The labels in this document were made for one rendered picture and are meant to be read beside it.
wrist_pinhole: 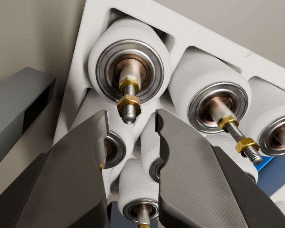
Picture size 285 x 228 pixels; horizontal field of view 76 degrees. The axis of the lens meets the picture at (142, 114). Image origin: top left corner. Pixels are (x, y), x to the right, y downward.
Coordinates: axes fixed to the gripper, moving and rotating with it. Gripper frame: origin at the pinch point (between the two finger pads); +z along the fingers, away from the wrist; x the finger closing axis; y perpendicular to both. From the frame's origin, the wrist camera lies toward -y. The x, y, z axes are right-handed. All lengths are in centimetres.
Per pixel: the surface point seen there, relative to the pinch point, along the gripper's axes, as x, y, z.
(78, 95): -8.8, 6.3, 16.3
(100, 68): -3.3, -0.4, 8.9
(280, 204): 38, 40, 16
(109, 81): -2.6, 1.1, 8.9
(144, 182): 1.6, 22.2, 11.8
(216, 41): 11.8, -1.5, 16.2
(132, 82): 0.1, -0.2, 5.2
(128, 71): -0.3, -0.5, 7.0
